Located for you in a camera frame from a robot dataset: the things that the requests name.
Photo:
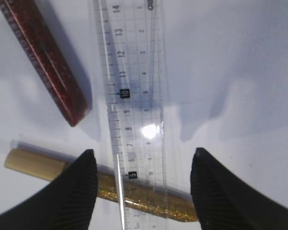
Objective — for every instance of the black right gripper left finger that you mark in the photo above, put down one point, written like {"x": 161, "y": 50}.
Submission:
{"x": 67, "y": 203}

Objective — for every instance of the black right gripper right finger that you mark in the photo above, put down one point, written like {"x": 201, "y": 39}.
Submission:
{"x": 224, "y": 202}

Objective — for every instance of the gold glitter pen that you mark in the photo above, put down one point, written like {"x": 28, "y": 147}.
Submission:
{"x": 138, "y": 195}

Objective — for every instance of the red glitter pen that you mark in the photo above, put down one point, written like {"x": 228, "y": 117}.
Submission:
{"x": 39, "y": 45}

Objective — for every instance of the clear plastic ruler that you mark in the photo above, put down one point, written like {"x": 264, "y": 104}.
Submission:
{"x": 130, "y": 40}

